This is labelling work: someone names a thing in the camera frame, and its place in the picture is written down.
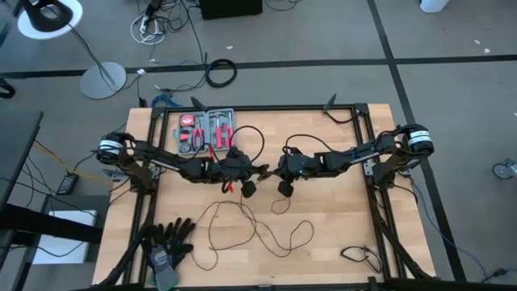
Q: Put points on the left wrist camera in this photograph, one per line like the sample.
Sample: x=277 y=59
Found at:
x=239 y=155

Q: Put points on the black cabinet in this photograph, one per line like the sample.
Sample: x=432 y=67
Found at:
x=230 y=8

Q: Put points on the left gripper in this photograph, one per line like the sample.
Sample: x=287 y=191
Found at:
x=238 y=173

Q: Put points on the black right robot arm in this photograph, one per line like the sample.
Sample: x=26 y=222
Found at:
x=355 y=155

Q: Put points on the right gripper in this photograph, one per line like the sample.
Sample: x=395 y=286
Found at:
x=288 y=171

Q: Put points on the black work glove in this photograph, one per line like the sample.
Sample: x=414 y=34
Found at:
x=183 y=247
x=161 y=258

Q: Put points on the white trash can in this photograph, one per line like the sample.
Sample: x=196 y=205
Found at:
x=434 y=5

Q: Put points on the pink bit holder set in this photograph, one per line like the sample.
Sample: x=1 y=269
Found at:
x=219 y=135

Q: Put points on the grey caster wheel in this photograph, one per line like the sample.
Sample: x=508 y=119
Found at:
x=503 y=169

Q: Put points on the white box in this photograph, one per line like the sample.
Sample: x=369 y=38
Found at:
x=60 y=252

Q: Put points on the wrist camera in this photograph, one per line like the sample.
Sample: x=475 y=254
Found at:
x=239 y=155
x=290 y=154

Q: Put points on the black aluminium table frame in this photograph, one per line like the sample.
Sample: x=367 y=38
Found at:
x=282 y=108

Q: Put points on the white power strip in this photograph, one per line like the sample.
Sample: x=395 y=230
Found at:
x=143 y=25

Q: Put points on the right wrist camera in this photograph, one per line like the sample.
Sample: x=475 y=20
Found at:
x=290 y=154

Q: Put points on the black frame clamp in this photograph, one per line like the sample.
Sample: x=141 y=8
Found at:
x=198 y=103
x=330 y=102

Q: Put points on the grey plastic tool case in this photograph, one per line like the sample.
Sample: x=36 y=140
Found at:
x=207 y=121

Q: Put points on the black power adapter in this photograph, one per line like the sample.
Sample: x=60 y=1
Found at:
x=68 y=184

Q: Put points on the grey metal bracket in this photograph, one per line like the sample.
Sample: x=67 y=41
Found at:
x=368 y=167
x=115 y=174

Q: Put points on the red tape measure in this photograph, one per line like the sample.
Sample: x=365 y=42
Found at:
x=186 y=120

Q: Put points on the dark desk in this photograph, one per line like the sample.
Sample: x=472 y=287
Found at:
x=18 y=153

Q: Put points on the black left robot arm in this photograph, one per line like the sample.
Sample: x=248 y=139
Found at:
x=161 y=159

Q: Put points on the floor lamp with round base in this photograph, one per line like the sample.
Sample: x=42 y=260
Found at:
x=103 y=81

